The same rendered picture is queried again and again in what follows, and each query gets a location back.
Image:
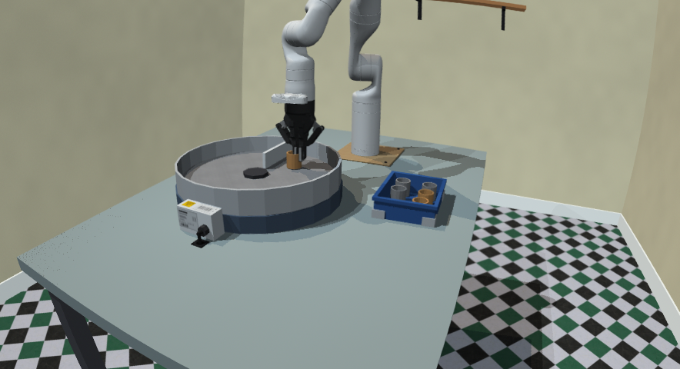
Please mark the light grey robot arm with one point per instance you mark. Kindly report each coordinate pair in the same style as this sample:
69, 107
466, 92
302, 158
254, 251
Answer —
364, 17

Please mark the blue crate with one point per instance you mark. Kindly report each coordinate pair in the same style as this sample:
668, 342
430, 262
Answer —
408, 211

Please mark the grey round turntable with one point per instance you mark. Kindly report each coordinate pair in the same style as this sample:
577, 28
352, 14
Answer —
277, 199

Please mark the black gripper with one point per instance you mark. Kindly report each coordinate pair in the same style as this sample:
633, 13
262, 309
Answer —
301, 120

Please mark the grey metal sleeve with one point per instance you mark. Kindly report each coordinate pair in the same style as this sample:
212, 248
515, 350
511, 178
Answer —
431, 186
398, 192
404, 182

